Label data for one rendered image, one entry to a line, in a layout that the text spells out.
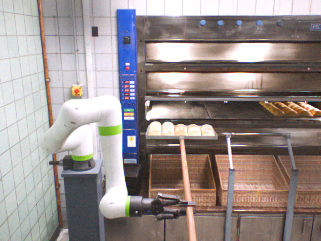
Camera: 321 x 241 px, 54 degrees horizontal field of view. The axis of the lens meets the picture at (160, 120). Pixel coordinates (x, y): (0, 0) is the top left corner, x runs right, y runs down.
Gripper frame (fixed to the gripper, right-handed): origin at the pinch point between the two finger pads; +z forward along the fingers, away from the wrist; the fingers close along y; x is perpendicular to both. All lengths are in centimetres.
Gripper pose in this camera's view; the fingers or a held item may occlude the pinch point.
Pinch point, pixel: (187, 207)
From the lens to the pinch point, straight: 147.9
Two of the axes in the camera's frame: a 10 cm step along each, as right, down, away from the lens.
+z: 10.0, 0.1, -0.3
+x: -0.3, 2.7, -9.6
